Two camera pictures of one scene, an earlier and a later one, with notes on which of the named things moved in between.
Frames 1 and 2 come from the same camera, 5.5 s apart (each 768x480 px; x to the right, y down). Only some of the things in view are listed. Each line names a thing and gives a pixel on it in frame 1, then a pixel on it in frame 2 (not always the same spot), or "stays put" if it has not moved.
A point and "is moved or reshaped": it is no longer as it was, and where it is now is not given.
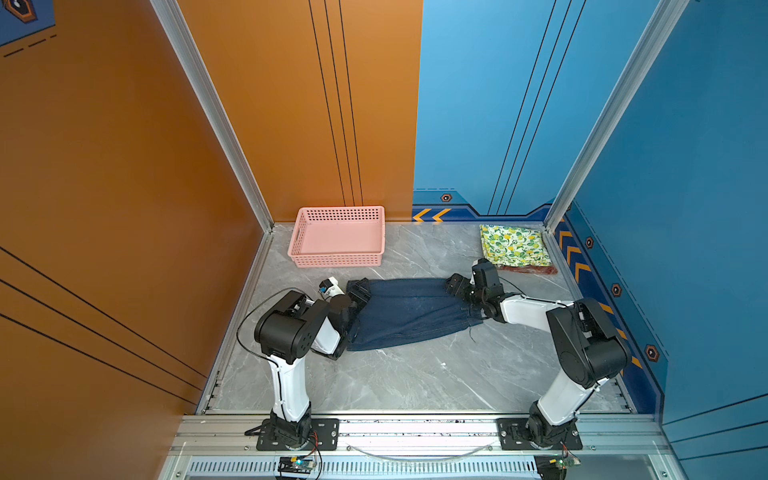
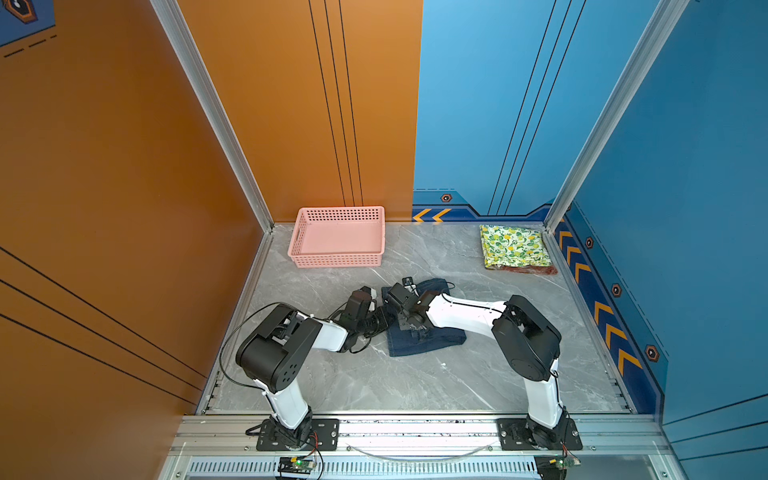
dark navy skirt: (402, 308) is moved or reshaped
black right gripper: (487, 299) -> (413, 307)
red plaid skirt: (530, 269) stays put
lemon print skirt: (514, 246) stays put
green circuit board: (291, 464) stays put
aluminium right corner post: (665, 21) stays put
